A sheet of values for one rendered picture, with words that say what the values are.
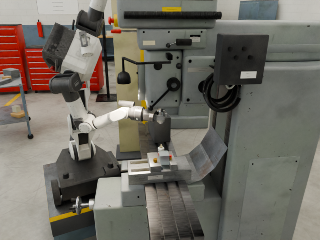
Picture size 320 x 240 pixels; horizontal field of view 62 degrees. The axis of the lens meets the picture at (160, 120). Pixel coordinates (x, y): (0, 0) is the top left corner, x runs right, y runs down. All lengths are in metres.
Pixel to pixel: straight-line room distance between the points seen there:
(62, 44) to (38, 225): 1.72
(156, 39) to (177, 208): 0.82
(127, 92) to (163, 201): 2.11
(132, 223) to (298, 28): 1.44
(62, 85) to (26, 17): 9.44
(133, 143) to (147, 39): 2.39
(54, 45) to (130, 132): 2.05
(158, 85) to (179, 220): 0.67
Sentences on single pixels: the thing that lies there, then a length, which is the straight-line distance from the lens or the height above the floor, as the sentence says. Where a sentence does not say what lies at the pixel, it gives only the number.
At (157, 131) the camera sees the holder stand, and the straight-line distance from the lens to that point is 1.89.
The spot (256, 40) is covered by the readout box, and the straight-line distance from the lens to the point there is 1.21.
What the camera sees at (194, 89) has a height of 1.43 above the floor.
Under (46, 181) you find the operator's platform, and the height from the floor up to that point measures 0.40.
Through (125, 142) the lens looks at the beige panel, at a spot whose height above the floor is 0.18.
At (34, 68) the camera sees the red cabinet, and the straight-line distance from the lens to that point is 6.48.
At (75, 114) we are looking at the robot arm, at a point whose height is 1.22.
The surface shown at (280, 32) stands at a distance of 1.55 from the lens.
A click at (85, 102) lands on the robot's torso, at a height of 1.16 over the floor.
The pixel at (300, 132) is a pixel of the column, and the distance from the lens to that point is 1.65.
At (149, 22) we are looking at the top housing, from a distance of 1.33.
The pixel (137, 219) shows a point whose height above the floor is 0.62.
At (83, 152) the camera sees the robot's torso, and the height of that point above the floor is 0.72.
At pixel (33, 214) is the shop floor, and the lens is 2.95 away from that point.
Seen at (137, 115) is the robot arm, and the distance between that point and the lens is 1.57.
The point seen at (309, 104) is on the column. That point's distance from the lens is 1.60.
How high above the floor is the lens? 1.83
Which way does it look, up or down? 23 degrees down
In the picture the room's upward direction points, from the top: straight up
